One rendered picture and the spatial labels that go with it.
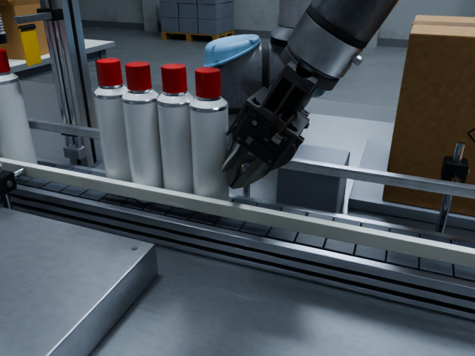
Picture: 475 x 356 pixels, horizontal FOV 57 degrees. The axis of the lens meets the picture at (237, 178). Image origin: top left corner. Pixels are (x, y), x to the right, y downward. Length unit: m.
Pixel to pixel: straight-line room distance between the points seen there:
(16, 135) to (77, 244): 0.27
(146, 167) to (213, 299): 0.21
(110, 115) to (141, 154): 0.07
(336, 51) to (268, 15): 7.48
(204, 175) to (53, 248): 0.22
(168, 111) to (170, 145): 0.05
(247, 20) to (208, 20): 0.90
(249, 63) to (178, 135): 0.34
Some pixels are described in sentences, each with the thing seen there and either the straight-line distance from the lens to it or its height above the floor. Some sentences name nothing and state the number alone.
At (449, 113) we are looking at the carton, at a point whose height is 1.01.
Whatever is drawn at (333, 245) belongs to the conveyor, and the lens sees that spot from 0.59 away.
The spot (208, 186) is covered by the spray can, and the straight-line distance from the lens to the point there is 0.61.
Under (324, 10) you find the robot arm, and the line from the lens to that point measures 0.47.
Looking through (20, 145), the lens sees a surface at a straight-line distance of 0.82.
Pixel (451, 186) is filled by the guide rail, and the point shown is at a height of 0.96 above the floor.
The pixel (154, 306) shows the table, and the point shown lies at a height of 0.83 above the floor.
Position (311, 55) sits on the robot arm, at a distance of 0.48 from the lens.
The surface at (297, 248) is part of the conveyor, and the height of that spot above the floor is 0.88.
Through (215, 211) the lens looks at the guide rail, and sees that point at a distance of 0.60.
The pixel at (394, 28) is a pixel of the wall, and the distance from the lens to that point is 7.53.
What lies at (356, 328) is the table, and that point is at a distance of 0.55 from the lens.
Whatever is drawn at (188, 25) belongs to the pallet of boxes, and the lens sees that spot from 7.66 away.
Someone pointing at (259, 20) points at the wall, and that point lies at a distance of 8.02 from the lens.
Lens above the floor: 1.21
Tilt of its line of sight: 26 degrees down
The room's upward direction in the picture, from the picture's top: straight up
